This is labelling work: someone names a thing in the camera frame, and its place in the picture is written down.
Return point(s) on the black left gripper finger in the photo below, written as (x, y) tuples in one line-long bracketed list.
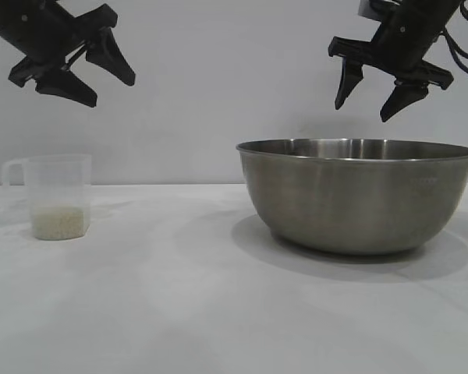
[(68, 87), (111, 56)]

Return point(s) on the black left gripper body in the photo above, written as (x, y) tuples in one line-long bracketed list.
[(35, 27)]

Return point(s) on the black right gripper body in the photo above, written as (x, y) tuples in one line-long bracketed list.
[(407, 39)]

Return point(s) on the translucent plastic measuring cup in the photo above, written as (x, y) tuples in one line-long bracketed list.
[(58, 183)]

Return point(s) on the right wrist camera housing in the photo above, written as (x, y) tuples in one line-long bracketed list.
[(368, 8)]

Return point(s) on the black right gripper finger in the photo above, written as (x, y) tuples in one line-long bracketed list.
[(403, 97), (349, 82)]

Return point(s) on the white uncooked rice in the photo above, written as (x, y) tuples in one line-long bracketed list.
[(59, 223)]

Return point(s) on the stainless steel mixing bowl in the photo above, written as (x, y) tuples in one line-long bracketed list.
[(355, 202)]

